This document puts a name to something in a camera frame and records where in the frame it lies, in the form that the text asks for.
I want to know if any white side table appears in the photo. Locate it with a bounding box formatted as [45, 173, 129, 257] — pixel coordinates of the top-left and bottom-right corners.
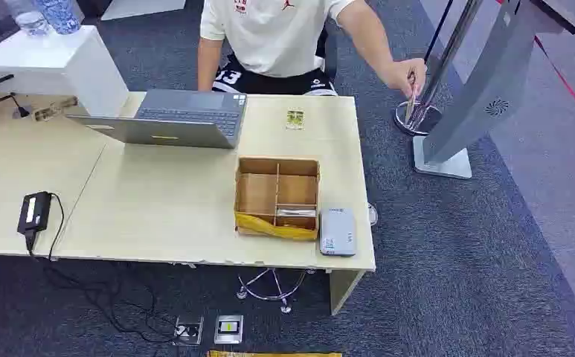
[0, 25, 130, 118]

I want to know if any grey card reader device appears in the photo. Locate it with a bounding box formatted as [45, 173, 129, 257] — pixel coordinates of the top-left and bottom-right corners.
[319, 207, 357, 257]

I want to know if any chrome stanchion post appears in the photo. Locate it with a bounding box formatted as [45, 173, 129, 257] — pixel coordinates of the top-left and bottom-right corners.
[393, 0, 485, 137]

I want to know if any printed card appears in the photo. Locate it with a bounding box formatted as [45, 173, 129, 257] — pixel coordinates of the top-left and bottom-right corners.
[286, 109, 305, 132]

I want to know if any stack of cards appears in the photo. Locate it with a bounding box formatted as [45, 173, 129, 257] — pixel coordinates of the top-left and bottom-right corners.
[276, 208, 317, 219]

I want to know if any black power adapter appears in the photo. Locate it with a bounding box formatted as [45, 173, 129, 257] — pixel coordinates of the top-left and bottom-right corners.
[16, 190, 53, 236]

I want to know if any grey display stand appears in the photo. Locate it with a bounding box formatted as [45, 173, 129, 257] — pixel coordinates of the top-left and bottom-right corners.
[412, 0, 575, 180]

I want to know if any label sticker on desk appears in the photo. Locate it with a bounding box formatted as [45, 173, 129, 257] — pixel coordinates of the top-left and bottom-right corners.
[31, 96, 79, 123]

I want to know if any black power cable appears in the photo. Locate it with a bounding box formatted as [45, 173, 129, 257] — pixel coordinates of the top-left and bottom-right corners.
[24, 193, 180, 345]

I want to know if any open floor socket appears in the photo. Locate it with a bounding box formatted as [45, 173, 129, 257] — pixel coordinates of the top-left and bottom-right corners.
[173, 316, 205, 347]

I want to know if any yellow strip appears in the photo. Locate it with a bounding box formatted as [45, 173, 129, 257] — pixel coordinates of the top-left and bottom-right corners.
[207, 350, 343, 357]

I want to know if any red barrier tape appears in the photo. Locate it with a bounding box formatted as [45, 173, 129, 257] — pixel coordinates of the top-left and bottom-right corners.
[495, 0, 575, 135]

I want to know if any floor socket with label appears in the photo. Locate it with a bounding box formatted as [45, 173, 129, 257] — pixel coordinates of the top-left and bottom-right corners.
[213, 315, 244, 345]

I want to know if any pale desk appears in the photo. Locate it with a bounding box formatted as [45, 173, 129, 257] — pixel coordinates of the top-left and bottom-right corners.
[0, 91, 377, 316]

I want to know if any clear water bottle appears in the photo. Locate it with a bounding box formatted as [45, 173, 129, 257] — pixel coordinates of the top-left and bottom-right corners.
[4, 0, 51, 37]

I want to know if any wooden card box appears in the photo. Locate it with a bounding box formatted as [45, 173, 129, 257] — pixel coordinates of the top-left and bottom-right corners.
[234, 156, 321, 242]

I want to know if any grey laptop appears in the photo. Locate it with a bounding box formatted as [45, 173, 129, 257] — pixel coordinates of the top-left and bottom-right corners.
[66, 89, 248, 150]

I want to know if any person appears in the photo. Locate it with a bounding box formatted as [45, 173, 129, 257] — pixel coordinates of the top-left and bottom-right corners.
[197, 0, 428, 100]

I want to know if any chrome chair base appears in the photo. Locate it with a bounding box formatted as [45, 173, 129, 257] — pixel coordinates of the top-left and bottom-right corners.
[235, 268, 317, 315]

